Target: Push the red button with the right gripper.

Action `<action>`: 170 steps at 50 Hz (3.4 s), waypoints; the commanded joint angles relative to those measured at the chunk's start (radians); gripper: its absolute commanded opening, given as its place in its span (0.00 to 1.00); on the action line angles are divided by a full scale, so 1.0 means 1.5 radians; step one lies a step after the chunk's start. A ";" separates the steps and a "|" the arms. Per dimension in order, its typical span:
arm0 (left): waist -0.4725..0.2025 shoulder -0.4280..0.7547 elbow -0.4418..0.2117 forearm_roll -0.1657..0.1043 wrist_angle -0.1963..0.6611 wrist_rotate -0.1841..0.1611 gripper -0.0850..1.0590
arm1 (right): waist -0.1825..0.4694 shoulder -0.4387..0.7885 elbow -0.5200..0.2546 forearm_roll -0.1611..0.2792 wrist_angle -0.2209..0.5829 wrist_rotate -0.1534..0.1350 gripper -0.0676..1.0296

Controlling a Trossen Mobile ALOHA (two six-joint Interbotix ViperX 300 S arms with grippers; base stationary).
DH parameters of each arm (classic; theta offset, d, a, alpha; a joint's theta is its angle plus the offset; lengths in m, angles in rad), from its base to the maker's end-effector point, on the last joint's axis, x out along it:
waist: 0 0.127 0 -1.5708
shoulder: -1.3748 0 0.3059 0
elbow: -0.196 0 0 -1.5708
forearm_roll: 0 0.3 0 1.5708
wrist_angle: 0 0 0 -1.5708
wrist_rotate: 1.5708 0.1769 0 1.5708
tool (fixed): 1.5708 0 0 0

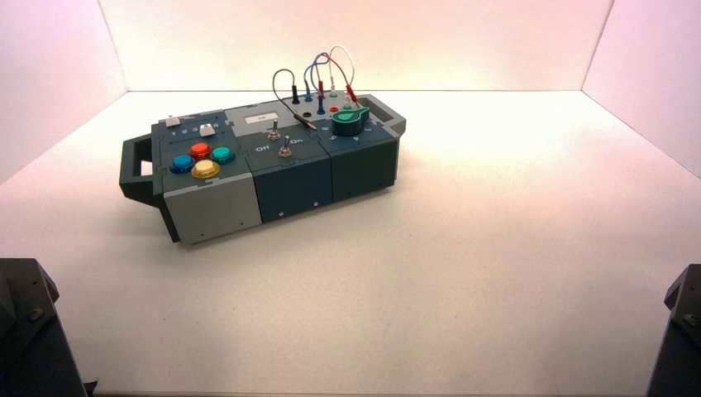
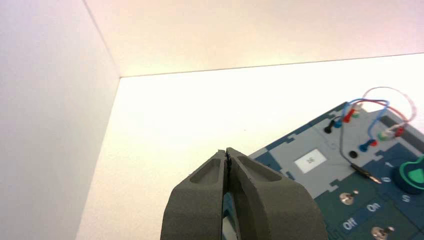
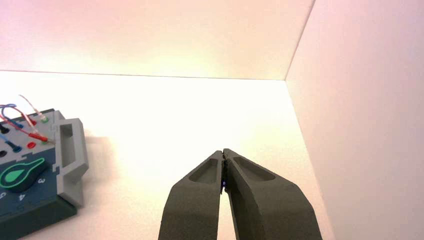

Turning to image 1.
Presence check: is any grey blue modular control box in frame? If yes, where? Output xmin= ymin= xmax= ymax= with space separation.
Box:
xmin=118 ymin=93 xmax=408 ymax=246

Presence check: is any yellow round push button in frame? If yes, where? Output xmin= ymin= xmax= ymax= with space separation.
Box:
xmin=190 ymin=159 xmax=222 ymax=180

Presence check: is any red banana plug cable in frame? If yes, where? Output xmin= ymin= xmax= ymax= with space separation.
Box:
xmin=312 ymin=52 xmax=360 ymax=105

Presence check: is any green rotary knob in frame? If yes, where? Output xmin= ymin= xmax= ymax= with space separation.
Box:
xmin=331 ymin=106 xmax=371 ymax=137

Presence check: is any blue banana plug cable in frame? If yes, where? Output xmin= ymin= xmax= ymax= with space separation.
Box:
xmin=303 ymin=52 xmax=330 ymax=116

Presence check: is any white banana plug cable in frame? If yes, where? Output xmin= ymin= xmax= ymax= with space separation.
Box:
xmin=327 ymin=45 xmax=356 ymax=108

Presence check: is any blue round push button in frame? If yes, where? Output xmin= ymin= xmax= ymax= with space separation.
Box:
xmin=169 ymin=154 xmax=197 ymax=175

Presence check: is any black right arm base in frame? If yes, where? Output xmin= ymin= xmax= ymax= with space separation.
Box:
xmin=646 ymin=264 xmax=701 ymax=397

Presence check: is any black banana plug cable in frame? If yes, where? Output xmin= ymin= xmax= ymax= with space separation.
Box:
xmin=272 ymin=68 xmax=319 ymax=131

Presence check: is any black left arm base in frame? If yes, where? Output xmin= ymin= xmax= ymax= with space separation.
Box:
xmin=0 ymin=258 xmax=98 ymax=397

